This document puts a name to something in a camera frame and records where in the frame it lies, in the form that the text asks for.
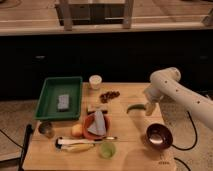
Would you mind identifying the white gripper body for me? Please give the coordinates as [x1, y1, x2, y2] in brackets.
[144, 85, 163, 103]

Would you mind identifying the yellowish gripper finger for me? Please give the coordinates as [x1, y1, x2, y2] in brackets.
[150, 103, 156, 114]
[145, 103, 151, 116]

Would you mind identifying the green pepper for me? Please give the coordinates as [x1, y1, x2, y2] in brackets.
[127, 104, 146, 113]

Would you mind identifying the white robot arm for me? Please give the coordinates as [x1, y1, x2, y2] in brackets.
[144, 67, 213, 130]

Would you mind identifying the green plastic cup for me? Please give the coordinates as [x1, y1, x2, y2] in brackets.
[99, 142, 116, 159]

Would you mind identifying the white plastic cup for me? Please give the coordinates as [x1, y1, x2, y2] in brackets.
[89, 75, 102, 90]

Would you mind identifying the small metal cup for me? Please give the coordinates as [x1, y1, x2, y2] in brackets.
[38, 121, 54, 138]

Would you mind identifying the dark purple bowl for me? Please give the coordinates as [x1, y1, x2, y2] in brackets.
[146, 123, 173, 150]

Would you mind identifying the bunch of red grapes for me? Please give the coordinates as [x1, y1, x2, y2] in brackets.
[100, 91, 120, 103]

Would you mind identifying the grey cloth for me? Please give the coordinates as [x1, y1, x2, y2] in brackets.
[87, 110, 106, 136]

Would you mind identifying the orange fruit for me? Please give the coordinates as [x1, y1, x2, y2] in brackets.
[71, 124, 83, 137]

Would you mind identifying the yellow banana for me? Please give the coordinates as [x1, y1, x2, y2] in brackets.
[61, 144, 95, 152]

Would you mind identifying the grey sponge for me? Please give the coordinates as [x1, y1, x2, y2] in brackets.
[57, 94, 70, 111]

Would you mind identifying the green plastic tray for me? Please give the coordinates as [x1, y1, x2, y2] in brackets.
[35, 76, 82, 121]

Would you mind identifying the black table leg bar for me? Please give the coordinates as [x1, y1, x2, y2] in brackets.
[18, 124, 33, 171]

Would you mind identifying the black cable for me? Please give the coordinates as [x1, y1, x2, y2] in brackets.
[171, 110, 199, 152]

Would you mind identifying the white handled knife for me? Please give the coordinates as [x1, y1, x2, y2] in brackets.
[55, 137, 117, 149]

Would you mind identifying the wooden stool frame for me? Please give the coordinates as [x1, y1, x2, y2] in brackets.
[55, 0, 134, 31]

